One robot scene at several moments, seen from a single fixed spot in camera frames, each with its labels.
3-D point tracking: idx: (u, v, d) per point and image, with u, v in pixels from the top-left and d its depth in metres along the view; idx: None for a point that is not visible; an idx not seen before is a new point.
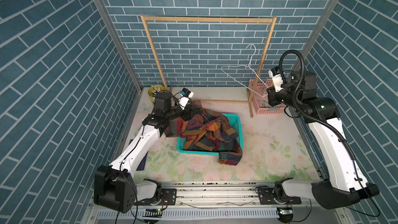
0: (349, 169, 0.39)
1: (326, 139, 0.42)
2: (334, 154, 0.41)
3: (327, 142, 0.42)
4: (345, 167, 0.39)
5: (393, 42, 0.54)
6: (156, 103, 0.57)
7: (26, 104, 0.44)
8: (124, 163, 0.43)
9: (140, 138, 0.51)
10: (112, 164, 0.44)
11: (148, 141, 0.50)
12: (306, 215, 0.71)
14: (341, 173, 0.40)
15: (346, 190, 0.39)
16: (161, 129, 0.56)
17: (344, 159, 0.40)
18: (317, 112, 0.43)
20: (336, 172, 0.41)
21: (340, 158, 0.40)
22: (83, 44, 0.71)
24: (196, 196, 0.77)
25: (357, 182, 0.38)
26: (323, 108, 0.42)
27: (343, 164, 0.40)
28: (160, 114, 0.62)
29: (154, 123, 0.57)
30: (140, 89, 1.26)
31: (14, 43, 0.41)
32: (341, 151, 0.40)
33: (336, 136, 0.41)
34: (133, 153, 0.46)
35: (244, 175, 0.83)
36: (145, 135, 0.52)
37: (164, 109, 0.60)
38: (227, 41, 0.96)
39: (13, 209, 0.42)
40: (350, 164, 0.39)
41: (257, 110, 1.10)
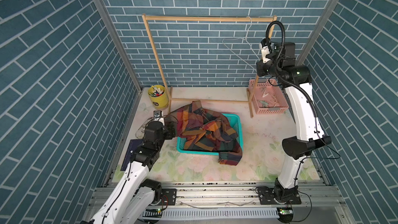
0: (311, 124, 0.48)
1: (296, 100, 0.50)
2: (300, 111, 0.50)
3: (297, 102, 0.50)
4: (308, 122, 0.48)
5: (393, 42, 0.54)
6: (146, 135, 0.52)
7: (26, 104, 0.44)
8: (107, 216, 0.40)
9: (126, 182, 0.47)
10: (94, 219, 0.40)
11: (136, 183, 0.48)
12: (305, 215, 0.71)
14: (303, 127, 0.50)
15: (306, 139, 0.49)
16: (150, 163, 0.53)
17: (308, 114, 0.48)
18: (292, 78, 0.49)
20: (299, 126, 0.51)
21: (305, 114, 0.48)
22: (83, 44, 0.71)
24: (196, 196, 0.77)
25: (315, 134, 0.48)
26: (298, 74, 0.49)
27: (307, 119, 0.48)
28: (150, 146, 0.59)
29: (142, 158, 0.53)
30: (140, 89, 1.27)
31: (14, 43, 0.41)
32: (307, 109, 0.48)
33: (305, 98, 0.48)
34: (118, 199, 0.43)
35: (244, 175, 0.83)
36: (131, 176, 0.48)
37: (155, 140, 0.57)
38: (227, 41, 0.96)
39: (13, 209, 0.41)
40: (312, 119, 0.48)
41: (257, 110, 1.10)
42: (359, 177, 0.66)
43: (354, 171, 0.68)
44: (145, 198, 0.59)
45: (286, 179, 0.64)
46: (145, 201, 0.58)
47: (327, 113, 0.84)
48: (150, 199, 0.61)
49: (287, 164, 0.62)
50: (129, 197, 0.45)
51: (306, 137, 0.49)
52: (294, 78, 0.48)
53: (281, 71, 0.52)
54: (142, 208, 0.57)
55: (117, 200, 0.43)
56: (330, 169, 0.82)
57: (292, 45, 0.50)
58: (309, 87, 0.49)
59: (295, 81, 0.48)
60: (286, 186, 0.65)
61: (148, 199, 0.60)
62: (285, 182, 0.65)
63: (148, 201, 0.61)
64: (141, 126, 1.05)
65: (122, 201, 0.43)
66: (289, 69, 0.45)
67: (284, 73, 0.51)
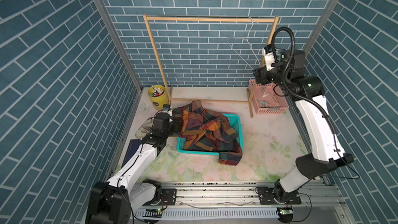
0: (329, 142, 0.42)
1: (310, 116, 0.45)
2: (316, 128, 0.44)
3: (312, 118, 0.45)
4: (326, 141, 0.42)
5: (393, 42, 0.54)
6: (155, 124, 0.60)
7: (26, 104, 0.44)
8: (121, 180, 0.43)
9: (139, 156, 0.52)
10: (110, 181, 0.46)
11: (147, 158, 0.52)
12: (305, 215, 0.71)
14: (322, 145, 0.44)
15: (326, 160, 0.43)
16: (158, 149, 0.57)
17: (325, 132, 0.43)
18: (302, 91, 0.44)
20: (316, 144, 0.46)
21: (323, 132, 0.43)
22: (83, 44, 0.71)
24: (197, 196, 0.77)
25: (336, 153, 0.42)
26: (310, 86, 0.44)
27: (325, 137, 0.43)
28: (158, 134, 0.65)
29: (152, 142, 0.59)
30: (140, 89, 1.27)
31: (14, 43, 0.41)
32: (324, 126, 0.43)
33: (320, 112, 0.43)
34: (131, 169, 0.47)
35: (244, 175, 0.83)
36: (143, 153, 0.53)
37: (162, 128, 0.63)
38: (227, 41, 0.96)
39: (13, 209, 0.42)
40: (329, 136, 0.42)
41: (257, 110, 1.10)
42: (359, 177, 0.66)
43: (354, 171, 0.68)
44: (147, 190, 0.59)
45: (289, 182, 0.63)
46: (147, 193, 0.59)
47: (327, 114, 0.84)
48: (151, 194, 0.61)
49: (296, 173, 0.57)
50: (140, 169, 0.48)
51: (326, 157, 0.43)
52: (306, 91, 0.44)
53: (290, 83, 0.47)
54: (143, 200, 0.56)
55: (130, 169, 0.47)
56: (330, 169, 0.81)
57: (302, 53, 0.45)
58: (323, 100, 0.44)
59: (308, 93, 0.43)
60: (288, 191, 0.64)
61: (150, 194, 0.61)
62: (286, 184, 0.64)
63: (148, 197, 0.60)
64: (141, 126, 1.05)
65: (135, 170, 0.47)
66: (299, 81, 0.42)
67: (294, 86, 0.46)
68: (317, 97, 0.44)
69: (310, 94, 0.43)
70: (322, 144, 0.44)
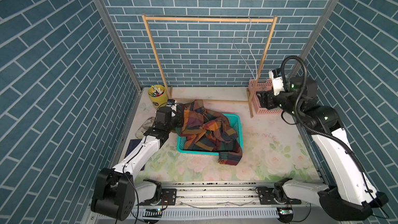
0: (359, 182, 0.38)
1: (332, 153, 0.41)
2: (342, 168, 0.40)
3: (335, 156, 0.41)
4: (355, 181, 0.38)
5: (393, 42, 0.54)
6: (157, 117, 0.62)
7: (25, 104, 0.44)
8: (127, 166, 0.45)
9: (142, 146, 0.53)
10: (115, 166, 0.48)
11: (151, 148, 0.54)
12: (305, 215, 0.71)
14: (352, 187, 0.39)
15: (358, 203, 0.38)
16: (161, 141, 0.59)
17: (352, 172, 0.38)
18: (319, 125, 0.41)
20: (344, 186, 0.40)
21: (351, 172, 0.38)
22: (83, 44, 0.71)
24: (196, 196, 0.77)
25: (367, 194, 0.37)
26: (327, 119, 0.41)
27: (353, 178, 0.38)
28: (161, 127, 0.66)
29: (155, 134, 0.60)
30: (140, 89, 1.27)
31: (14, 43, 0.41)
32: (349, 164, 0.39)
33: (343, 149, 0.39)
34: (136, 157, 0.48)
35: (244, 175, 0.83)
36: (147, 143, 0.55)
37: (165, 121, 0.64)
38: (227, 41, 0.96)
39: (13, 209, 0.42)
40: (357, 175, 0.38)
41: (257, 110, 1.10)
42: None
43: None
44: (148, 186, 0.60)
45: (291, 186, 0.63)
46: (148, 190, 0.59)
47: None
48: (151, 191, 0.61)
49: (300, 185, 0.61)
50: (143, 159, 0.49)
51: (358, 200, 0.38)
52: (323, 124, 0.40)
53: (304, 116, 0.44)
54: (146, 196, 0.58)
55: (135, 158, 0.48)
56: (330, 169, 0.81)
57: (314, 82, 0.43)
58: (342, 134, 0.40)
59: (325, 126, 0.40)
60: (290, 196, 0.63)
61: (151, 191, 0.61)
62: (288, 187, 0.64)
63: (150, 194, 0.61)
64: (141, 126, 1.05)
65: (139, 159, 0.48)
66: (314, 113, 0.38)
67: (309, 119, 0.42)
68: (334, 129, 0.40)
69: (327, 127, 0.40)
70: (352, 185, 0.39)
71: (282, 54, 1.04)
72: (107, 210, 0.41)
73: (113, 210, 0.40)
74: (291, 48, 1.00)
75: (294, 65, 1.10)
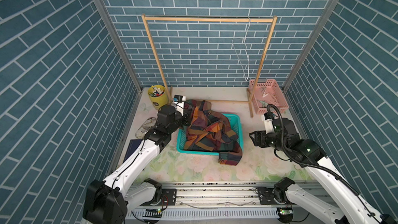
0: (359, 206, 0.41)
1: (326, 180, 0.45)
2: (339, 194, 0.43)
3: (328, 183, 0.45)
4: (355, 205, 0.41)
5: (393, 42, 0.54)
6: (159, 118, 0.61)
7: (25, 104, 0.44)
8: (117, 180, 0.42)
9: (138, 155, 0.49)
10: (106, 180, 0.42)
11: (146, 157, 0.50)
12: (306, 215, 0.71)
14: (355, 212, 0.41)
15: None
16: (161, 145, 0.55)
17: (350, 197, 0.42)
18: (305, 157, 0.48)
20: (352, 215, 0.42)
21: (347, 197, 0.42)
22: (83, 44, 0.71)
24: (196, 196, 0.77)
25: (372, 218, 0.39)
26: (309, 151, 0.48)
27: (352, 201, 0.41)
28: (162, 129, 0.62)
29: (156, 138, 0.56)
30: (140, 89, 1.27)
31: (14, 43, 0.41)
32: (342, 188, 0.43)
33: (332, 176, 0.45)
34: (130, 168, 0.45)
35: (244, 175, 0.83)
36: (144, 151, 0.51)
37: (167, 123, 0.58)
38: (227, 41, 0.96)
39: (13, 209, 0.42)
40: (356, 200, 0.41)
41: (257, 110, 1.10)
42: (359, 177, 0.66)
43: (354, 171, 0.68)
44: (147, 191, 0.59)
45: (295, 195, 0.62)
46: (147, 194, 0.59)
47: (327, 114, 0.84)
48: (150, 195, 0.61)
49: (313, 201, 0.57)
50: (138, 169, 0.47)
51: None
52: (308, 156, 0.47)
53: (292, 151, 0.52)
54: (144, 200, 0.59)
55: (128, 169, 0.45)
56: None
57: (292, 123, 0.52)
58: (328, 162, 0.47)
59: (310, 157, 0.47)
60: (291, 200, 0.63)
61: (150, 195, 0.61)
62: (292, 195, 0.63)
63: (148, 198, 0.61)
64: (141, 126, 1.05)
65: (132, 170, 0.45)
66: (299, 148, 0.50)
67: (296, 153, 0.50)
68: (321, 160, 0.47)
69: (312, 158, 0.47)
70: (353, 210, 0.41)
71: (281, 54, 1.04)
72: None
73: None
74: (291, 48, 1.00)
75: (294, 65, 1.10)
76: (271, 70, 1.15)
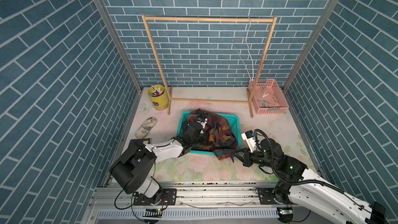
0: (349, 204, 0.46)
1: (313, 189, 0.52)
2: (330, 198, 0.48)
3: (316, 190, 0.51)
4: (346, 203, 0.46)
5: (393, 42, 0.54)
6: (188, 129, 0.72)
7: (25, 104, 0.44)
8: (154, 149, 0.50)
9: (169, 143, 0.59)
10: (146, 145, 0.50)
11: (175, 149, 0.59)
12: (306, 215, 0.71)
14: (349, 211, 0.46)
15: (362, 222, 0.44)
16: (182, 152, 0.64)
17: (339, 197, 0.48)
18: (293, 176, 0.54)
20: (347, 214, 0.47)
21: (336, 197, 0.48)
22: (83, 44, 0.71)
24: (196, 196, 0.77)
25: (363, 210, 0.44)
26: (292, 168, 0.56)
27: (342, 200, 0.47)
28: (187, 140, 0.72)
29: (182, 143, 0.65)
30: (140, 89, 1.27)
31: (14, 43, 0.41)
32: (328, 191, 0.49)
33: (318, 184, 0.51)
34: (162, 149, 0.53)
35: (244, 175, 0.83)
36: (174, 143, 0.61)
37: (193, 135, 0.69)
38: (227, 41, 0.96)
39: (13, 209, 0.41)
40: (344, 198, 0.47)
41: (258, 110, 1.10)
42: (359, 177, 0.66)
43: (354, 171, 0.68)
44: (153, 184, 0.59)
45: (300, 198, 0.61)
46: (152, 188, 0.60)
47: (327, 113, 0.84)
48: (152, 192, 0.62)
49: (318, 204, 0.57)
50: (165, 154, 0.54)
51: (363, 221, 0.43)
52: (294, 174, 0.54)
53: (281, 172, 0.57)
54: (150, 191, 0.60)
55: (161, 147, 0.54)
56: (330, 169, 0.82)
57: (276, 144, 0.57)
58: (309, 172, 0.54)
59: (295, 173, 0.54)
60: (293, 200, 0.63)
61: (152, 191, 0.62)
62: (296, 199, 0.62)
63: (147, 193, 0.60)
64: (141, 126, 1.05)
65: (164, 151, 0.52)
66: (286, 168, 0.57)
67: (284, 173, 0.56)
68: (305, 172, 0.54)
69: (298, 175, 0.54)
70: (347, 209, 0.46)
71: (281, 54, 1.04)
72: (117, 180, 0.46)
73: (123, 181, 0.44)
74: (291, 48, 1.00)
75: (294, 65, 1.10)
76: (271, 70, 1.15)
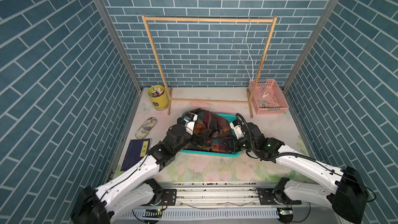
0: (322, 171, 0.47)
1: (291, 162, 0.53)
2: (306, 168, 0.49)
3: (294, 163, 0.52)
4: (319, 170, 0.47)
5: (393, 42, 0.54)
6: (169, 137, 0.57)
7: (26, 104, 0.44)
8: (107, 193, 0.42)
9: (137, 170, 0.49)
10: (98, 190, 0.42)
11: (146, 172, 0.50)
12: (306, 216, 0.71)
14: (321, 177, 0.46)
15: (332, 184, 0.44)
16: (163, 164, 0.54)
17: (312, 166, 0.49)
18: (271, 153, 0.57)
20: (322, 181, 0.47)
21: (310, 166, 0.49)
22: (83, 44, 0.71)
24: (197, 196, 0.77)
25: (334, 175, 0.45)
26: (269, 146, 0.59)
27: (315, 169, 0.48)
28: (168, 149, 0.61)
29: (159, 156, 0.55)
30: (140, 90, 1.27)
31: (14, 43, 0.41)
32: (304, 164, 0.50)
33: (292, 157, 0.53)
34: (122, 184, 0.45)
35: (244, 175, 0.83)
36: (142, 168, 0.50)
37: (174, 143, 0.56)
38: (227, 41, 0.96)
39: (13, 209, 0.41)
40: (317, 167, 0.48)
41: (257, 110, 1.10)
42: None
43: None
44: (142, 196, 0.58)
45: (293, 190, 0.62)
46: (143, 198, 0.59)
47: (327, 114, 0.84)
48: (146, 198, 0.61)
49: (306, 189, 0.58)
50: (131, 185, 0.47)
51: (333, 183, 0.44)
52: (271, 152, 0.57)
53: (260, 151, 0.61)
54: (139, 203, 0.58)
55: (121, 183, 0.45)
56: None
57: (254, 127, 0.62)
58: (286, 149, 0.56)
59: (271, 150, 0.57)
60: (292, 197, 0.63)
61: (146, 199, 0.61)
62: (291, 192, 0.62)
63: (143, 200, 0.60)
64: (141, 126, 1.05)
65: (125, 186, 0.45)
66: (265, 146, 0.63)
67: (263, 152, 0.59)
68: (281, 149, 0.57)
69: (274, 152, 0.56)
70: (320, 175, 0.47)
71: (282, 54, 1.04)
72: None
73: None
74: (291, 49, 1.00)
75: (294, 65, 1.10)
76: (271, 70, 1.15)
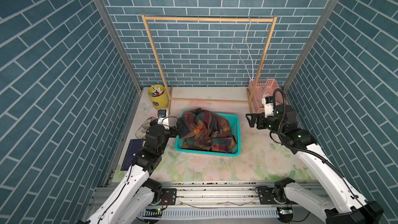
0: (343, 188, 0.42)
1: (312, 163, 0.49)
2: (325, 177, 0.45)
3: (314, 165, 0.48)
4: (339, 186, 0.43)
5: (393, 42, 0.54)
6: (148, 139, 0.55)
7: (26, 104, 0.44)
8: (102, 219, 0.41)
9: (126, 184, 0.48)
10: (90, 219, 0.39)
11: (137, 184, 0.49)
12: (305, 216, 0.71)
14: (338, 193, 0.42)
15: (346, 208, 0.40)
16: (151, 167, 0.53)
17: (333, 179, 0.44)
18: (296, 143, 0.52)
20: (335, 196, 0.43)
21: (330, 178, 0.44)
22: (83, 44, 0.71)
24: (196, 196, 0.77)
25: (355, 200, 0.40)
26: (299, 137, 0.53)
27: (336, 184, 0.43)
28: (152, 151, 0.59)
29: (144, 162, 0.54)
30: (140, 89, 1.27)
31: (14, 43, 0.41)
32: (328, 171, 0.45)
33: (318, 158, 0.48)
34: (115, 203, 0.44)
35: (244, 175, 0.83)
36: (131, 180, 0.49)
37: (156, 144, 0.55)
38: (227, 41, 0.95)
39: (13, 209, 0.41)
40: (341, 183, 0.43)
41: (258, 110, 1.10)
42: (359, 177, 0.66)
43: (354, 171, 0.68)
44: (143, 199, 0.59)
45: (293, 191, 0.63)
46: (144, 202, 0.59)
47: (327, 113, 0.84)
48: (150, 199, 0.62)
49: (307, 195, 0.57)
50: (126, 201, 0.46)
51: (347, 207, 0.40)
52: (298, 141, 0.52)
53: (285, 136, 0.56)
54: (142, 208, 0.58)
55: (115, 202, 0.44)
56: None
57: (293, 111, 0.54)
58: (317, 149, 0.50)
59: (300, 143, 0.51)
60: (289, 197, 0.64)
61: (148, 200, 0.61)
62: (289, 191, 0.63)
63: (146, 202, 0.60)
64: (141, 126, 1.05)
65: (120, 204, 0.44)
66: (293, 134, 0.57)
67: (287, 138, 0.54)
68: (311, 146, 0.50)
69: (302, 144, 0.51)
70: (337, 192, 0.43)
71: (281, 54, 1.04)
72: None
73: None
74: (291, 48, 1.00)
75: (294, 65, 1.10)
76: (271, 70, 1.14)
